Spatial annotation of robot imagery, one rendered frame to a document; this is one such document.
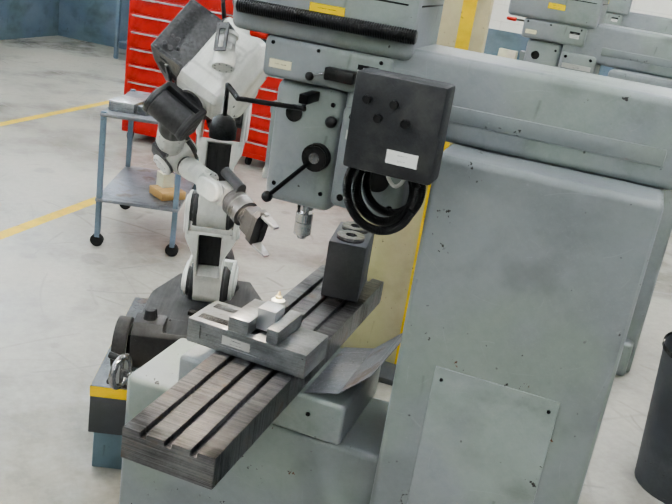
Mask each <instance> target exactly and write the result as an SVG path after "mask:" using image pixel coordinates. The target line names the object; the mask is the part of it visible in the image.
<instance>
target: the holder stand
mask: <svg viewBox="0 0 672 504"><path fill-rule="evenodd" d="M373 240H374V234H372V233H369V232H367V231H366V230H364V229H362V228H361V227H359V226H358V224H356V223H355V222H354V221H347V222H340V224H339V225H338V227H337V229H336V230H335V232H334V234H333V235H332V237H331V239H330V240H329V244H328V250H327V257H326V263H325V270H324V276H323V283H322V289H321V295H324V296H329V297H334V298H339V299H343V300H348V301H353V302H357V301H358V299H359V296H360V294H361V291H362V289H363V286H364V284H365V282H366V279H367V274H368V269H369V263H370V257H371V251H372V245H373Z"/></svg>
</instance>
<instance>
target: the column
mask: <svg viewBox="0 0 672 504"><path fill-rule="evenodd" d="M663 209H664V189H660V188H656V187H651V186H647V185H642V184H638V183H633V182H628V181H624V180H619V179H615V178H610V177H606V176H601V175H597V174H592V173H587V172H583V171H578V170H574V169H569V168H565V167H560V166H556V165H551V164H546V163H542V162H537V161H533V160H528V159H524V158H519V157H515V156H510V155H505V154H501V153H496V152H492V151H487V150H483V149H478V148H474V147H469V146H464V145H460V144H455V143H453V144H452V145H451V146H449V147H448V148H447V149H445V150H444V151H443V155H442V160H441V165H440V171H439V176H438V178H437V179H436V180H435V181H434V182H433V183H431V187H430V192H429V198H428V203H427V208H426V213H425V218H424V224H423V229H422V234H421V239H420V245H419V250H418V255H417V260H416V265H415V271H414V276H413V281H412V286H411V291H410V297H409V302H408V307H407V312H406V317H405V323H404V328H403V333H402V338H401V343H400V349H399V354H398V359H397V364H396V369H395V375H394V380H393V385H392V390H391V395H390V401H389V406H388V411H387V416H386V421H385V427H384V432H383V437H382V442H381V447H380V453H379V458H378V463H377V468H376V474H375V479H374V484H373V489H372V494H371V500H370V504H578V502H579V499H580V495H581V492H582V488H583V485H584V481H585V478H586V474H587V471H588V468H589V464H590V461H591V457H592V454H593V450H594V447H595V444H596V440H597V437H598V433H599V430H600V426H601V423H602V419H603V416H604V413H605V409H606V406H607V402H608V399H609V395H610V392H611V389H612V385H613V382H614V378H615V375H616V371H617V368H618V364H619V361H620V358H621V354H622V351H623V347H624V344H625V340H626V337H627V334H628V330H629V327H630V323H631V320H632V316H633V313H634V309H635V306H636V303H637V299H638V296H639V292H640V289H641V285H642V282H643V279H644V275H645V272H646V268H647V265H648V261H649V258H650V254H651V251H652V248H653V244H654V241H655V237H656V234H657V230H658V227H659V224H660V220H661V217H662V213H663Z"/></svg>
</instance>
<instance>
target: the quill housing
mask: <svg viewBox="0 0 672 504"><path fill-rule="evenodd" d="M311 90H314V91H319V92H320V97H319V101H317V102H314V103H311V104H308V105H306V111H305V112H304V111H300V110H299V111H298V110H294V109H292V110H291V109H287V108H286V109H285V108H280V107H279V108H278V107H276V112H275V120H274V128H273V136H272V144H271V152H270V160H269V168H268V176H267V184H266V190H267V191H270V190H272V189H273V188H274V187H275V186H277V185H278V184H279V183H280V182H282V181H283V180H284V179H285V178H287V177H288V176H289V175H290V174H292V173H293V172H294V171H295V170H297V169H298V168H299V167H300V166H302V165H303V162H302V152H303V150H304V149H305V147H307V146H308V145H310V144H313V143H321V144H323V145H325V146H326V147H327V148H328V150H329V152H330V155H331V160H330V163H329V165H328V166H327V167H326V168H325V169H323V170H321V171H319V172H312V171H310V170H308V169H307V168H305V169H304V170H303V171H302V172H300V173H299V174H298V175H297V176H295V177H294V178H293V179H292V180H290V181H289V182H288V183H287V184H285V185H284V186H283V187H282V188H280V189H279V190H278V191H277V192H275V193H274V194H273V198H274V199H278V200H282V201H286V202H290V203H294V204H298V205H302V206H306V207H310V208H314V209H318V210H323V211H325V210H329V209H330V208H332V207H333V206H335V205H334V204H333V203H332V202H331V192H332V186H333V179H334V172H335V166H336V159H337V153H338V146H339V139H340V133H341V126H342V120H343V113H344V109H345V108H346V102H347V95H348V92H346V91H341V90H337V89H332V88H327V87H322V86H318V85H313V84H308V83H303V82H298V81H294V80H289V79H283V80H282V81H281V82H280V84H279V87H278V95H277V102H281V103H288V104H294V105H301V106H302V104H300V103H299V102H298V101H299V94H300V93H304V92H307V91H311ZM329 116H333V117H335V118H336V120H337V124H336V126H335V127H334V128H328V127H326V125H325V119H326V118H327V117H329Z"/></svg>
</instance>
